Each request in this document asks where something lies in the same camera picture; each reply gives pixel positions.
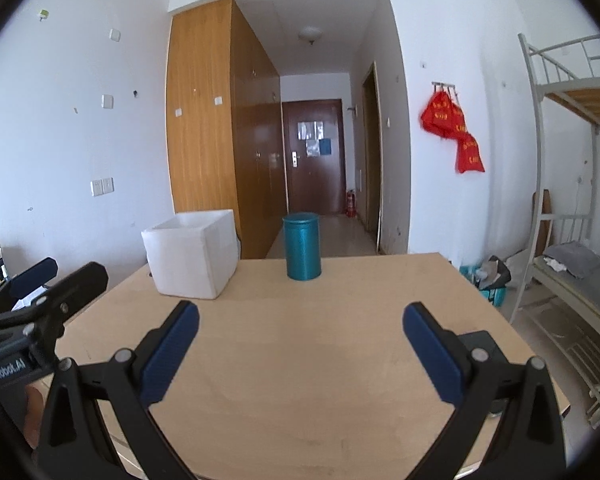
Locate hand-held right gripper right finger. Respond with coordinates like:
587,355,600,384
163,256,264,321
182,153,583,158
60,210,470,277
402,302,568,480

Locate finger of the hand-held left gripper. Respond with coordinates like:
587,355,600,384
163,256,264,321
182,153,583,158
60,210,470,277
0,257,58,332
22,261,109,356

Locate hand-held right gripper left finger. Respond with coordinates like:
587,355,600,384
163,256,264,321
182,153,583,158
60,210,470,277
32,300,201,480

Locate white foam box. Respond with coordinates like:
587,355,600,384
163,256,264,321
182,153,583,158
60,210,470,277
141,209,240,301

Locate person's left hand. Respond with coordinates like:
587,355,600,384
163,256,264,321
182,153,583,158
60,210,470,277
22,384,49,448

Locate floor clutter pile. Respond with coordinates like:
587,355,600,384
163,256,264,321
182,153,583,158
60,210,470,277
460,255,513,306

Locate teal metal canister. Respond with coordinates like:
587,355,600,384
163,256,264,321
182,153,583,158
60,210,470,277
282,212,322,281

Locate brown wooden boards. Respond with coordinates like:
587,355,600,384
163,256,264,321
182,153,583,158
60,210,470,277
531,189,555,263

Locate grey mattress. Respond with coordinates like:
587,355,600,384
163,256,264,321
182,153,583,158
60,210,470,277
542,241,600,321

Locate wooden wardrobe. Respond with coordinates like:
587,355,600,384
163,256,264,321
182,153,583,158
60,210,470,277
166,0,288,261

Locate dark brown door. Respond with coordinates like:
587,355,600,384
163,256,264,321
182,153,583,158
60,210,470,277
281,99,348,216

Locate red fabric bag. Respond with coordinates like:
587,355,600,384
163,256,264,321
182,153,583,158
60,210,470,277
454,132,486,174
420,91,467,141

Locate wooden door frame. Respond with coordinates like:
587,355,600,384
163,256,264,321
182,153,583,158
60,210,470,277
361,61,384,254

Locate metal bunk bed frame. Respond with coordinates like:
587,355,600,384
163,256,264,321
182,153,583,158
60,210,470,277
510,34,600,428

